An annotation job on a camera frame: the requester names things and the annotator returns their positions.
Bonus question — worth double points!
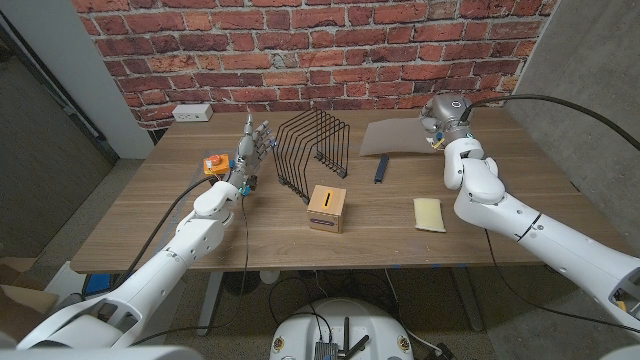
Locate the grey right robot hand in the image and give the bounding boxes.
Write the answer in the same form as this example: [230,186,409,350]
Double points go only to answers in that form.
[418,93,474,151]

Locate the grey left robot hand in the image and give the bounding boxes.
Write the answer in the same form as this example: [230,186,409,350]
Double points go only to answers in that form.
[227,113,277,189]

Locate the white paper sheet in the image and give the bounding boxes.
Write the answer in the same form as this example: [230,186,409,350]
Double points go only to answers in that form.
[359,117,436,157]

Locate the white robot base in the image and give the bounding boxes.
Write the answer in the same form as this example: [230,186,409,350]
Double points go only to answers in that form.
[268,297,415,360]

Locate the white power outlet box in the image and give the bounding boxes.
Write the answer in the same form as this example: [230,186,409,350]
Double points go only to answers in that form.
[171,103,214,123]

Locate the black USB stick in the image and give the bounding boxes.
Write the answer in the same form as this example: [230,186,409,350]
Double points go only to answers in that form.
[373,153,390,185]

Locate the small wooden box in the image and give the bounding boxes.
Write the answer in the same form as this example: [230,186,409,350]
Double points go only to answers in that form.
[306,184,348,235]

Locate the yellow sticky note pad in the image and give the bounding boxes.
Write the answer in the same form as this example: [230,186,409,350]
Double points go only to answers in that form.
[412,197,446,234]

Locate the white floor box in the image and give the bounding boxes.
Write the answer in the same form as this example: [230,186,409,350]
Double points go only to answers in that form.
[44,260,89,304]

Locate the brown cardboard floor box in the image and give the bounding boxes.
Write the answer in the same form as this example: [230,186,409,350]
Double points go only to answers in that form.
[0,257,60,344]

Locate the orange emergency stop button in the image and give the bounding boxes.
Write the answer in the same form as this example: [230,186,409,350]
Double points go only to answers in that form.
[202,153,232,177]

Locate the dark round floor fan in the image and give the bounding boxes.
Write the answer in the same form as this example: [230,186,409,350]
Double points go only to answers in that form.
[222,271,262,297]

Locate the white table leg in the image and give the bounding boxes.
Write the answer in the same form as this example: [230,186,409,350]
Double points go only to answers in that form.
[196,271,225,337]

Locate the grey table leg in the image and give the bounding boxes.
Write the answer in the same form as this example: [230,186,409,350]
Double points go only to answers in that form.
[449,266,485,333]

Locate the blue floor object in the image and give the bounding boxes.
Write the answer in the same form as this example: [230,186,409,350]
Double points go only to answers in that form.
[84,273,112,295]

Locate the grey electronics module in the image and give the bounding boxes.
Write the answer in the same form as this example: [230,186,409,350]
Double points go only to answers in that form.
[313,341,340,360]

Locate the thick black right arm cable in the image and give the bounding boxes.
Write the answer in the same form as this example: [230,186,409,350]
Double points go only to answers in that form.
[457,93,640,151]

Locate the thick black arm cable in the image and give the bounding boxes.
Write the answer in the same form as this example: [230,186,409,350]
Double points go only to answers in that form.
[79,174,224,301]
[457,93,640,151]

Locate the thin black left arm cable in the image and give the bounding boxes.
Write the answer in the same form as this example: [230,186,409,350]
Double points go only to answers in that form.
[129,192,251,347]

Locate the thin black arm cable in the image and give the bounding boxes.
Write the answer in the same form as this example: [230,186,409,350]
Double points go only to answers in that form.
[482,227,640,335]
[129,192,251,347]

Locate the black wire file holder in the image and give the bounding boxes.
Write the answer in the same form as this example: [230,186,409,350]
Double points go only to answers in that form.
[272,107,351,206]

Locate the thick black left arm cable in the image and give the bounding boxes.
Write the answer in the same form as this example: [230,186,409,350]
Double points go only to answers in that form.
[79,174,224,301]

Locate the printed brick wall backdrop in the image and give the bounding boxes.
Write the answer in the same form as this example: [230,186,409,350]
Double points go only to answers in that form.
[71,0,560,131]

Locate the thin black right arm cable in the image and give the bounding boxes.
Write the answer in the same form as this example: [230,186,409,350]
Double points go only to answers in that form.
[482,227,640,335]

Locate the black floor cable loop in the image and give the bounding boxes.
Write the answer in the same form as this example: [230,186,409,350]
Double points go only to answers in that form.
[267,276,334,346]

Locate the white floor cable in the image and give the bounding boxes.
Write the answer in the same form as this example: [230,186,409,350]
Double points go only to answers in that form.
[383,269,441,354]

